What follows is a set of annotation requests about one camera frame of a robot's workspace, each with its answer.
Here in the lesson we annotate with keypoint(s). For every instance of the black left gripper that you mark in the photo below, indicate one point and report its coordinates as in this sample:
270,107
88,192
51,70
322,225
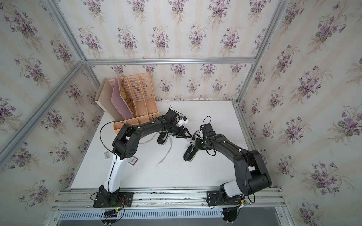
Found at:
183,134

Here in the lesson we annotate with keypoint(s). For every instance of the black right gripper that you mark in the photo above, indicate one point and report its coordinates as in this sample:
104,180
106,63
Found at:
197,143

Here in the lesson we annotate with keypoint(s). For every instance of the black canvas sneaker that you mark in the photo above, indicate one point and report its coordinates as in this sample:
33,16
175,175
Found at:
192,148
163,141

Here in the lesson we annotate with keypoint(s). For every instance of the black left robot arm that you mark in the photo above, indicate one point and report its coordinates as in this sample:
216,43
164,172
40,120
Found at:
125,146

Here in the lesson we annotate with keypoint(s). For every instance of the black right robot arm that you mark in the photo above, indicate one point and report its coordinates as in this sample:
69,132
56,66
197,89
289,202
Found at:
251,174

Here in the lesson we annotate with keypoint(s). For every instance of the red card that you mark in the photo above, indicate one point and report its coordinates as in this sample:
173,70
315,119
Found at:
133,160

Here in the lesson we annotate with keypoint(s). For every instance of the peach plastic file organizer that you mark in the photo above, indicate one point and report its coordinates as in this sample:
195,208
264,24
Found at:
143,98

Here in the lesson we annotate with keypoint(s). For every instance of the pink folder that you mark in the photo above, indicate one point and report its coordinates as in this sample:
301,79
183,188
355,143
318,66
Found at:
119,101

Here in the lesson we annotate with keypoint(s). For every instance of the yellow wanted poster book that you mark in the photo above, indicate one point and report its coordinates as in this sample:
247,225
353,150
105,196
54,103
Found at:
126,95

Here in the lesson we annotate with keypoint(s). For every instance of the small grey tag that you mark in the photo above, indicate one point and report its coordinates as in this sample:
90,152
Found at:
106,155

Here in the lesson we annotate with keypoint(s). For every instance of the beige folder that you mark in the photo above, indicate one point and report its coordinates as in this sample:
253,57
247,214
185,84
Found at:
103,99

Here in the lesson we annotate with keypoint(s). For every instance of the small circuit board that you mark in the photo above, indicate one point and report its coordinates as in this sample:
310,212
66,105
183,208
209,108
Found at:
111,214

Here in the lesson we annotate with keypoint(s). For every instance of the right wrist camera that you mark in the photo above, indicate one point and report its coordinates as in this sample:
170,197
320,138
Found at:
207,130

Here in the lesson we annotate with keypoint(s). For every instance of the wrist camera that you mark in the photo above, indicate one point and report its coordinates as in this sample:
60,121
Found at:
207,130
175,117

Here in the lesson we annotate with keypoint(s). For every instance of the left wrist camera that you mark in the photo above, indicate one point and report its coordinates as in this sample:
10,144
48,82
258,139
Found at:
175,117

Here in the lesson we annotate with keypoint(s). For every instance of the aluminium rail frame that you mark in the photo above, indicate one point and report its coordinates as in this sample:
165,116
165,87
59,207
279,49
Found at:
165,202

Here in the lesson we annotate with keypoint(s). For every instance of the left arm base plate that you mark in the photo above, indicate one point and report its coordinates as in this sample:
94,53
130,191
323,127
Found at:
117,199

